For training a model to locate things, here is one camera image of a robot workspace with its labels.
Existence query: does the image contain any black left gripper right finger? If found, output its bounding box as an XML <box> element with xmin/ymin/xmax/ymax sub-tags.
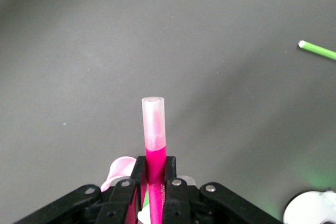
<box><xmin>162</xmin><ymin>156</ymin><xmax>283</xmax><ymax>224</ymax></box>

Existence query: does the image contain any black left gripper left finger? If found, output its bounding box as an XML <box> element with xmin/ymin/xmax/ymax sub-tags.
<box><xmin>13</xmin><ymin>156</ymin><xmax>147</xmax><ymax>224</ymax></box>

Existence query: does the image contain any pink mesh cup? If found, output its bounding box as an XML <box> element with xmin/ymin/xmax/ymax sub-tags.
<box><xmin>100</xmin><ymin>156</ymin><xmax>137</xmax><ymax>193</ymax></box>

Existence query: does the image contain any pink marker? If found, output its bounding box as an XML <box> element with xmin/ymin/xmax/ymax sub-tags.
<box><xmin>141</xmin><ymin>95</ymin><xmax>167</xmax><ymax>224</ymax></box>

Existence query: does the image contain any green marker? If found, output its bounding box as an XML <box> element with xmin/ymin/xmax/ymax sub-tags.
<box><xmin>298</xmin><ymin>39</ymin><xmax>336</xmax><ymax>61</ymax></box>

